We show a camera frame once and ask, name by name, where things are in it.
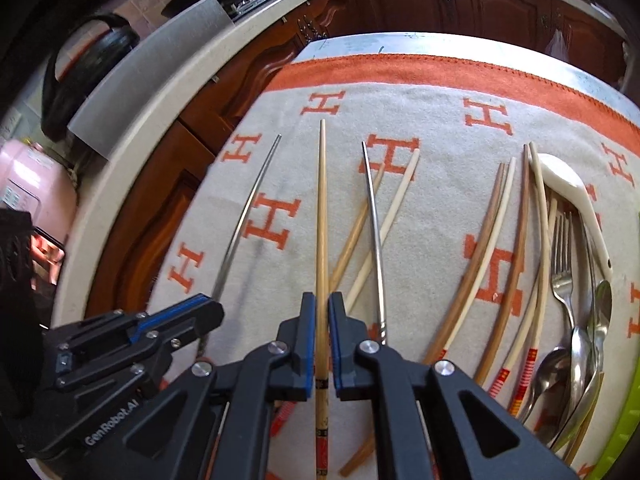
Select steel chopstick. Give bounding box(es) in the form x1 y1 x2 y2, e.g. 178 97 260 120
360 141 387 344
196 133 283 356

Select bamboo chopstick red end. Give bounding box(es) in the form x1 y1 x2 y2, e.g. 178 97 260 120
314 119 330 479

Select pale cream chopstick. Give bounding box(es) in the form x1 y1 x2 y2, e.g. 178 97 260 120
345 150 420 313

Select cream chopstick red band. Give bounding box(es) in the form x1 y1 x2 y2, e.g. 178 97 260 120
438 157 515 359

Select tan bamboo chopstick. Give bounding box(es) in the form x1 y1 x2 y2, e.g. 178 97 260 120
328 161 386 292

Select brown wooden chopstick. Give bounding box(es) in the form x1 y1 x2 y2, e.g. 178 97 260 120
423 162 506 364

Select dark brown chopstick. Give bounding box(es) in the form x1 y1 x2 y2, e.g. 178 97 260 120
474 144 530 386

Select light chopstick red stripes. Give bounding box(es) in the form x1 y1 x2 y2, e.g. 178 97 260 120
509 142 551 417

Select steel spoon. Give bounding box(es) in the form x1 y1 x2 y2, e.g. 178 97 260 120
518 347 570 424
551 280 612 452

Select pink appliance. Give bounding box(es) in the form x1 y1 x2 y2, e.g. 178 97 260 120
1 140 77 245

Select beige orange H blanket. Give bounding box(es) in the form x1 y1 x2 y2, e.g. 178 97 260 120
150 54 639 479

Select steel range hood panel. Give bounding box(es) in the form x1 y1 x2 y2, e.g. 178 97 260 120
68 0 232 159

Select steel fork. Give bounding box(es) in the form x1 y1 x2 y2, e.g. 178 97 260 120
549 210 589 406

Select green plastic tray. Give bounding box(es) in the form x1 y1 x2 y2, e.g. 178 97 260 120
587 388 639 480

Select white ceramic spoon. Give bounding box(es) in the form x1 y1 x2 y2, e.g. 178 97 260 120
538 153 613 281

